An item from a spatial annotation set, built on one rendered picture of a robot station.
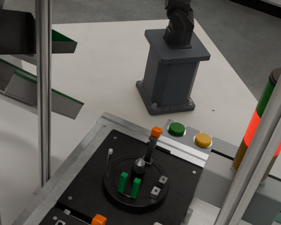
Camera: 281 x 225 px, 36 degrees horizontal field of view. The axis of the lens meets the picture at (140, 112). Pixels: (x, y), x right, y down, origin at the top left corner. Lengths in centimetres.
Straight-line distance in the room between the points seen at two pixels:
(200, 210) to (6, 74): 52
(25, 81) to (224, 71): 86
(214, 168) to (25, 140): 64
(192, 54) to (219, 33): 232
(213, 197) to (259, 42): 293
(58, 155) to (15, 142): 12
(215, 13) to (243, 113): 247
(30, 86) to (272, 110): 48
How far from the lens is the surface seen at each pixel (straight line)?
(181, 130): 107
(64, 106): 96
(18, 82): 80
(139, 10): 357
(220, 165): 64
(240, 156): 59
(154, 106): 125
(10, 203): 103
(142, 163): 87
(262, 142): 53
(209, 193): 66
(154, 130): 90
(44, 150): 92
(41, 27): 75
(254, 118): 56
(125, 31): 161
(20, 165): 110
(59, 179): 94
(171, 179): 96
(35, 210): 90
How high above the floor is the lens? 169
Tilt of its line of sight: 41 degrees down
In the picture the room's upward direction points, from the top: 11 degrees clockwise
